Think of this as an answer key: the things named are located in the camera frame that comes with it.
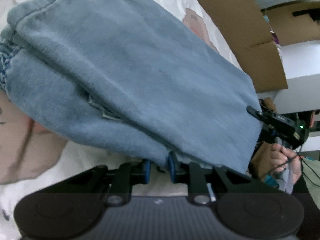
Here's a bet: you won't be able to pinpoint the teal patterned bag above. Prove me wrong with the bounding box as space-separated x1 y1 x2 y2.
264 175 279 189

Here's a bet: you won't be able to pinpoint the cream bear print bedsheet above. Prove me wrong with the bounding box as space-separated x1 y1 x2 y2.
1 0 239 239

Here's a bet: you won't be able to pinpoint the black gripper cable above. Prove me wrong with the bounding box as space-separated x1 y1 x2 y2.
262 114 320 190

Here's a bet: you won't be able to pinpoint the brown cardboard sheet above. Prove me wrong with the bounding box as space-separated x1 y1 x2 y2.
197 0 319 93

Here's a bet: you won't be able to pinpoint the person's right hand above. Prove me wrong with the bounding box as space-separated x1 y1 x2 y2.
249 142 302 184

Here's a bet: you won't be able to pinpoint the blue denim drawstring pants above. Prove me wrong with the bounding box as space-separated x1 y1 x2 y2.
1 0 261 173

